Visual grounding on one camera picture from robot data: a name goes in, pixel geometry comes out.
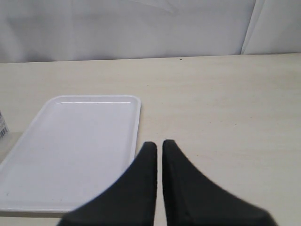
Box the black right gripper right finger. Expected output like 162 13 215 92
162 140 277 226

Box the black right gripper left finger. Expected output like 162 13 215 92
58 142 157 226

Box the clear plastic container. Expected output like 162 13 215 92
0 113 9 139

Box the white plastic tray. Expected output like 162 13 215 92
0 95 141 213

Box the white backdrop cloth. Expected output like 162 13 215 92
0 0 301 63

